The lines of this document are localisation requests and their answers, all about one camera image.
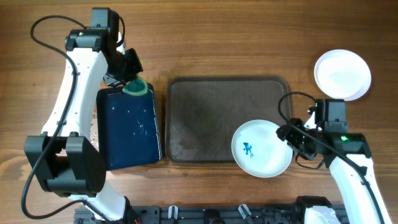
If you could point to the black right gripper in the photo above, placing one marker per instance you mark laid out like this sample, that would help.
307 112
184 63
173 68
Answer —
289 136

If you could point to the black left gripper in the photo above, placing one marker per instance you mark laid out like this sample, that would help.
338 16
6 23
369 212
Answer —
135 67

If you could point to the green yellow sponge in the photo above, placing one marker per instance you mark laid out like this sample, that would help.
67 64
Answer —
137 87

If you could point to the white plate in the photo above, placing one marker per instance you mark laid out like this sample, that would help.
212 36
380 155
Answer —
258 151
342 74

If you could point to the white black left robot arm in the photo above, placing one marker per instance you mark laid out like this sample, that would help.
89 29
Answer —
62 158

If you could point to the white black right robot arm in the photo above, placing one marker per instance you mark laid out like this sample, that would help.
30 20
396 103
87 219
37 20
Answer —
347 156

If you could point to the black water basin tray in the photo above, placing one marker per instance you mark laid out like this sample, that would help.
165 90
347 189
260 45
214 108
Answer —
128 129

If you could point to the dark grey serving tray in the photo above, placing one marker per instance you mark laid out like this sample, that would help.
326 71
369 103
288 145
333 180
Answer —
203 113

